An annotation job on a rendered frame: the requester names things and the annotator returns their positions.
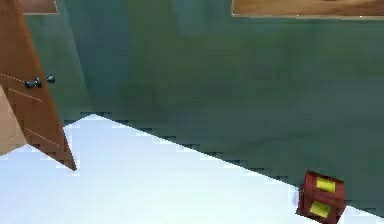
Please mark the red box with yellow patches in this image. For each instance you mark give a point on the red box with yellow patches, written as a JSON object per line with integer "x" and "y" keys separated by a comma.
{"x": 321, "y": 197}

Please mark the brown wooden room door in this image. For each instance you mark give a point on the brown wooden room door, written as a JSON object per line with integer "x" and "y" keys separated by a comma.
{"x": 23, "y": 73}

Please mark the small brown framed wall picture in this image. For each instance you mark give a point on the small brown framed wall picture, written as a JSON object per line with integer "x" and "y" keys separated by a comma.
{"x": 39, "y": 5}

